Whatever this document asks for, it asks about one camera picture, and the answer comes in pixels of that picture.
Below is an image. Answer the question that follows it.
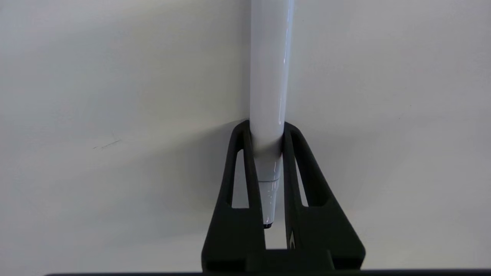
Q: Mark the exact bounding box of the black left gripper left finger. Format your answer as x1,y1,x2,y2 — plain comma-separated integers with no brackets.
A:
201,120,266,273

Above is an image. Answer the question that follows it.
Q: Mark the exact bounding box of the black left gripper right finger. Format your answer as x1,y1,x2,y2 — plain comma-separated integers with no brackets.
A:
283,122,366,271

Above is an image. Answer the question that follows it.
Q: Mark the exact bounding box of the white marker with black ends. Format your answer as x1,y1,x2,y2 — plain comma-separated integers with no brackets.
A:
249,0,295,229

